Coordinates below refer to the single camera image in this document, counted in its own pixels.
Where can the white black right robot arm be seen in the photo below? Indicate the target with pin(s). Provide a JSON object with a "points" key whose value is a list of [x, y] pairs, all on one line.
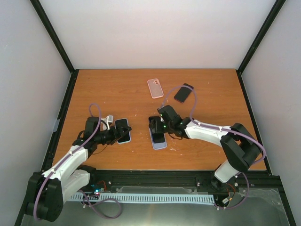
{"points": [[240, 148]]}

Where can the light blue phone case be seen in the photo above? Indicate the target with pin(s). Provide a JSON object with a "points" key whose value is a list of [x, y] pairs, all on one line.
{"points": [[128, 131]]}

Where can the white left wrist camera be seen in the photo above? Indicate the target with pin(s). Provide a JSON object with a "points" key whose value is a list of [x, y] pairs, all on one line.
{"points": [[107, 120]]}

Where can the light blue slotted cable duct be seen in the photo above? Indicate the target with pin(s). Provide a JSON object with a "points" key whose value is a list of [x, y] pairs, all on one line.
{"points": [[205, 199]]}

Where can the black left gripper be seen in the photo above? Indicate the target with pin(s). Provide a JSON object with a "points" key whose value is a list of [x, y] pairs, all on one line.
{"points": [[116, 136]]}

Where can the black smartphone dark blue edge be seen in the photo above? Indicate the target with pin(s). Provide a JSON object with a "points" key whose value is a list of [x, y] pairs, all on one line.
{"points": [[157, 138]]}

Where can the black aluminium frame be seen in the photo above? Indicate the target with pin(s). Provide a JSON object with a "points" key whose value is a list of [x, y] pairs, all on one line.
{"points": [[155, 178]]}

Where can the pink phone case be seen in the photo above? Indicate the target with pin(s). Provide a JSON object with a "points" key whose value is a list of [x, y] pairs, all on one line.
{"points": [[155, 88]]}

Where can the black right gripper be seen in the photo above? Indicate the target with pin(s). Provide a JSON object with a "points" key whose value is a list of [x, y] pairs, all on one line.
{"points": [[155, 128]]}

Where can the black smartphone red edge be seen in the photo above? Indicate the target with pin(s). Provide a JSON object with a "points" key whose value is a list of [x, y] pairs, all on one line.
{"points": [[183, 93]]}

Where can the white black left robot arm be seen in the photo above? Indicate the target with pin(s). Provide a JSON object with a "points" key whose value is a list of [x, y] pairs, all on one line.
{"points": [[48, 191]]}

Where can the lavender phone case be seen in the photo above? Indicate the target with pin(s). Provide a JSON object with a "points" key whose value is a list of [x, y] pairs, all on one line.
{"points": [[158, 146]]}

